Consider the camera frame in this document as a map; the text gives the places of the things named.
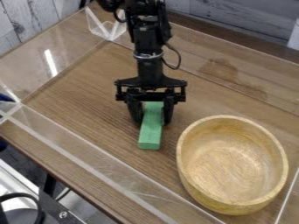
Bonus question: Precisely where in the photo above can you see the green rectangular block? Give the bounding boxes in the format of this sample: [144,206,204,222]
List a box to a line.
[137,101,164,151]

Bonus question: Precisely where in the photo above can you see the light wooden bowl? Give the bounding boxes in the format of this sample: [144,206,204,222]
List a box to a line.
[176,115,289,216]

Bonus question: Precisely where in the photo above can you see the black metal clamp bracket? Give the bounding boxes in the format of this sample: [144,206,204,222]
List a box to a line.
[38,192,87,224]

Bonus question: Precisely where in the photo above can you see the clear acrylic enclosure wall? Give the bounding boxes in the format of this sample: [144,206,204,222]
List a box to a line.
[0,6,299,224]

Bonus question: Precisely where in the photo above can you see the black table leg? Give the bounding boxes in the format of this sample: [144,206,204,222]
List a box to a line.
[42,174,57,197]

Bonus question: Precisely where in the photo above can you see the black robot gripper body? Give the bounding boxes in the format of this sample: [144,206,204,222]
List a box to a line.
[115,52,187,103]

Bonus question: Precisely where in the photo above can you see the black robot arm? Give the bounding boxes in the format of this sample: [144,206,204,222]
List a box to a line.
[96,0,187,125]

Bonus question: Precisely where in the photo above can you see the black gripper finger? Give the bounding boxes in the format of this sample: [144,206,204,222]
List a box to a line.
[163,94,175,125]
[125,95,144,126]

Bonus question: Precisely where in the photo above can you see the black cable loop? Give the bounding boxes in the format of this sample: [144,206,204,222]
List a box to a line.
[0,192,45,224]

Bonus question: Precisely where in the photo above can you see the clear acrylic corner bracket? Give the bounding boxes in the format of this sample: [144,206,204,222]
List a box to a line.
[85,7,127,41]

